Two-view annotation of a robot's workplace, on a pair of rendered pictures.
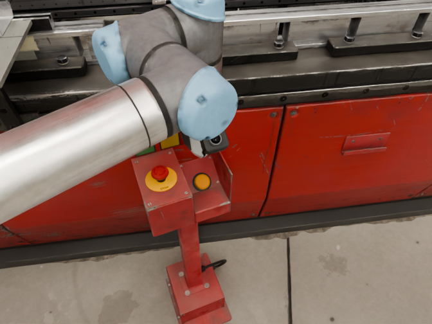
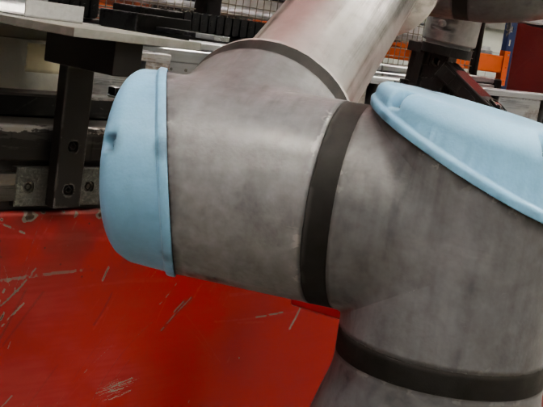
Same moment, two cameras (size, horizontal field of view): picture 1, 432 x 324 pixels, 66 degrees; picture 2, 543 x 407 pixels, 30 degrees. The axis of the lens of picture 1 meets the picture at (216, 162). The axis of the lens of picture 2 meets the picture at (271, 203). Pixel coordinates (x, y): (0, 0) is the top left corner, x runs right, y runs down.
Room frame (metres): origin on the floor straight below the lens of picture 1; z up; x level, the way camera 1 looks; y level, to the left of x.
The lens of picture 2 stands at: (-0.51, 1.07, 1.03)
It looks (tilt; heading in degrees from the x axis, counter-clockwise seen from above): 10 degrees down; 322
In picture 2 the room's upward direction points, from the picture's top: 8 degrees clockwise
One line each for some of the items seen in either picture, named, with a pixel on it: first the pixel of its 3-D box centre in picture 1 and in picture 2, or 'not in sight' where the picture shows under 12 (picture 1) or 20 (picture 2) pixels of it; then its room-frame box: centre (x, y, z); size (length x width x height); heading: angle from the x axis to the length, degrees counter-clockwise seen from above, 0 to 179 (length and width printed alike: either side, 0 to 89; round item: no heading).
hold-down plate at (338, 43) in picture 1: (380, 44); not in sight; (0.87, -0.47, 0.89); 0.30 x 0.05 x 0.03; 98
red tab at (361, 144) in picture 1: (366, 144); not in sight; (0.77, -0.50, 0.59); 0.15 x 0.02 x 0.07; 98
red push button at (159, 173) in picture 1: (160, 175); not in sight; (0.47, 0.12, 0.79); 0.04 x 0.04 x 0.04
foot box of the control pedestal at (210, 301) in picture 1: (197, 293); not in sight; (0.47, 0.07, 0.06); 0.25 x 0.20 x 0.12; 21
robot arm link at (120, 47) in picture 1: (144, 51); not in sight; (0.41, 0.10, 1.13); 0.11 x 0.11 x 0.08; 36
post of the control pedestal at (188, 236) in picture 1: (189, 247); not in sight; (0.49, 0.08, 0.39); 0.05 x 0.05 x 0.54; 21
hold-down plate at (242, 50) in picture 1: (242, 54); not in sight; (0.81, -0.07, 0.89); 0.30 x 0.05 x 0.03; 98
